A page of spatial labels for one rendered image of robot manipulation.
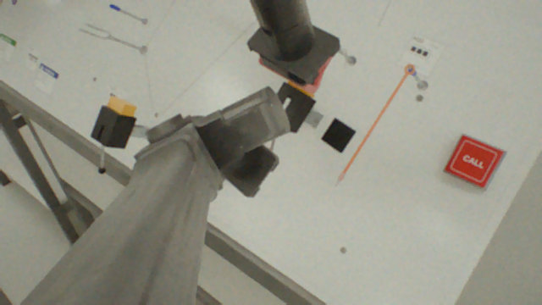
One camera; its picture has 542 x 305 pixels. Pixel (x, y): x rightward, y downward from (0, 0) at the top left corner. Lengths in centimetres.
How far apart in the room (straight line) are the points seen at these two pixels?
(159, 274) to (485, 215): 51
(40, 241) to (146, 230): 183
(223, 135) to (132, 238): 29
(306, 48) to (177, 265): 37
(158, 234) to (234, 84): 58
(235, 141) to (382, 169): 26
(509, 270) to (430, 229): 132
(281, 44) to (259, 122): 10
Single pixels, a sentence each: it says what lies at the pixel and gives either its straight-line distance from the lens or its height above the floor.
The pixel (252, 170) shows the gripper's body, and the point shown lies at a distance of 56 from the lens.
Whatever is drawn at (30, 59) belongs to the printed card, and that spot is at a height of 93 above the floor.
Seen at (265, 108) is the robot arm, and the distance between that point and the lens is 44.
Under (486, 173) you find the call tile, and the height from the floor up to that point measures 110.
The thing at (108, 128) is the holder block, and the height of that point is 100.
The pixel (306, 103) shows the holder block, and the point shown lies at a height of 111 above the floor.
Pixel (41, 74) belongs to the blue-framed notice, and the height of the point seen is 92.
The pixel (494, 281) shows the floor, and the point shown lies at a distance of 188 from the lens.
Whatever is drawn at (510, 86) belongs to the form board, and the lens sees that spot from 63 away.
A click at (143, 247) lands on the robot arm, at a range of 17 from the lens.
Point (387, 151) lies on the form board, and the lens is 63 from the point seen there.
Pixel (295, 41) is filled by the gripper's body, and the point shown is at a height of 123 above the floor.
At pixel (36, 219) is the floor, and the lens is 209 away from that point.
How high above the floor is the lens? 148
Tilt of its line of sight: 45 degrees down
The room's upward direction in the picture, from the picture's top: straight up
